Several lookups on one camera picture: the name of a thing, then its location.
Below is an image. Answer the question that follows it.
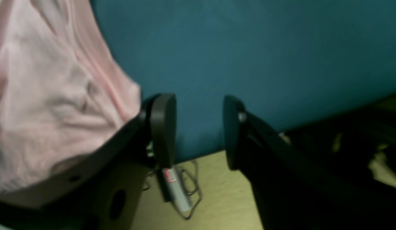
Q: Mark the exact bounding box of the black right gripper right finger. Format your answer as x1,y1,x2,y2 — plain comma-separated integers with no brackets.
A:
223,96,396,230

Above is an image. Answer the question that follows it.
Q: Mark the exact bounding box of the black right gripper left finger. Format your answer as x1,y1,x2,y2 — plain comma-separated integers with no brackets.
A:
0,93,176,230

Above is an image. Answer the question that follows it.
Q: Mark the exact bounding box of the pink T-shirt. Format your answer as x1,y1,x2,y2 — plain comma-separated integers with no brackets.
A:
0,0,141,195

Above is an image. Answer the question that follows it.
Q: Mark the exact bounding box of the white power strip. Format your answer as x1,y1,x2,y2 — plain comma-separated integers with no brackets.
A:
157,166,192,213

